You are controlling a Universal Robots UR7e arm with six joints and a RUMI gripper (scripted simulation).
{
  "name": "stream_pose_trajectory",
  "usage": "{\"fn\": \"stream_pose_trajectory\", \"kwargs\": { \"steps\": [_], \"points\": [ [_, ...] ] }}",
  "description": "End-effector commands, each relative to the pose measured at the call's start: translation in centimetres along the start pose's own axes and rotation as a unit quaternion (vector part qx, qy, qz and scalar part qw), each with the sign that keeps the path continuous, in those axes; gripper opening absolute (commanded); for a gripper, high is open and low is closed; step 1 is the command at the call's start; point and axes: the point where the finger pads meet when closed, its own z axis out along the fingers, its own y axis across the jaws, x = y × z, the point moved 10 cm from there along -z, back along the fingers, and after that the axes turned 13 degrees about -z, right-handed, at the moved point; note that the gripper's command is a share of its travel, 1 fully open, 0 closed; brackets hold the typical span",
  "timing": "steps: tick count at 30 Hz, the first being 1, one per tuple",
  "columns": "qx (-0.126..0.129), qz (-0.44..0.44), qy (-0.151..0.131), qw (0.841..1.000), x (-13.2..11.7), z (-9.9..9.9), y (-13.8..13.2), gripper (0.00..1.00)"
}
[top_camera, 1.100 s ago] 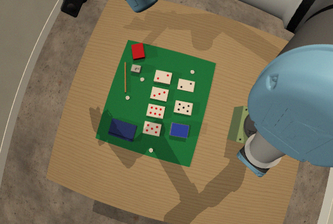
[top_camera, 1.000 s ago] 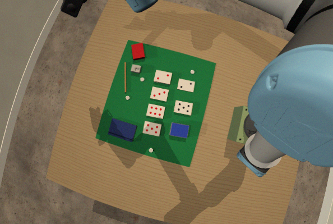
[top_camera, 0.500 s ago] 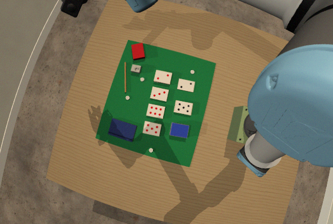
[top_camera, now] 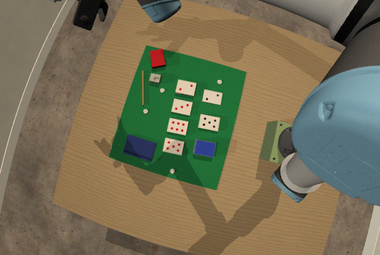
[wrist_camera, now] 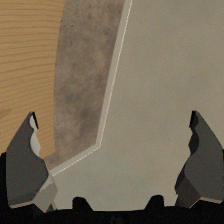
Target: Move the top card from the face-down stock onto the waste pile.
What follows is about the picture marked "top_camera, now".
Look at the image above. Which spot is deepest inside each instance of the green felt mat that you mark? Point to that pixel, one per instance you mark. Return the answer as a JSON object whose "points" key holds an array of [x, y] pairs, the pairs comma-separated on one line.
{"points": [[152, 126]]}

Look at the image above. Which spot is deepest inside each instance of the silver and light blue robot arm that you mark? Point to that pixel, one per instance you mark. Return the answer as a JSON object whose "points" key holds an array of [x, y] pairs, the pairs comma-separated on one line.
{"points": [[335, 137]]}

